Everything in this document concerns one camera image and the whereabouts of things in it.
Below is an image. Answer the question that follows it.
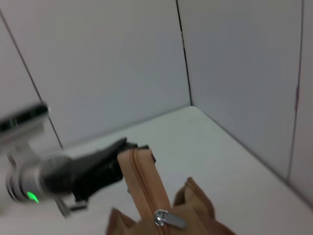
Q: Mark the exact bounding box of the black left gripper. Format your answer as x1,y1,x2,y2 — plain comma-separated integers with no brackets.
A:
45,137,157,203

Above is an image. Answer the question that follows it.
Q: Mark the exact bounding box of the left arm cable with plug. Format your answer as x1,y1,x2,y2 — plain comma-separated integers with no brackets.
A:
55,197,89,219

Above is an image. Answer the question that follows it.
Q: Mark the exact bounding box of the silver metal zipper pull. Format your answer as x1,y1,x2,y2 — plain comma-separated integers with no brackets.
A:
153,208,188,230

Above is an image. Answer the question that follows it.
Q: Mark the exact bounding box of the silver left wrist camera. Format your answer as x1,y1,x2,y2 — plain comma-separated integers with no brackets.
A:
0,103,50,147

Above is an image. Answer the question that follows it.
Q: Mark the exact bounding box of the khaki canvas food bag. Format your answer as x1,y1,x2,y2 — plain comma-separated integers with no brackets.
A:
105,147,238,235

